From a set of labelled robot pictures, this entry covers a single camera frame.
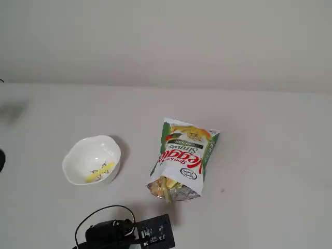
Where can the white ceramic bowl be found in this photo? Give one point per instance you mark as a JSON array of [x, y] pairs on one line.
[[85, 153]]

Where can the black wrist camera board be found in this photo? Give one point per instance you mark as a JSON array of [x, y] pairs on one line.
[[158, 232]]

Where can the short yellow veggie straw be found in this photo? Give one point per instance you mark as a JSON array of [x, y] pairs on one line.
[[171, 182]]

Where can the veggie straws snack packet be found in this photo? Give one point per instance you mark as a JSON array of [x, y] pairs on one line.
[[181, 160]]

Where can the pale green veggie straw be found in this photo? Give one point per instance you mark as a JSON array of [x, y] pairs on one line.
[[168, 195]]

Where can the black round stand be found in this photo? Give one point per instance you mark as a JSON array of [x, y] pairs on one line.
[[1, 160]]

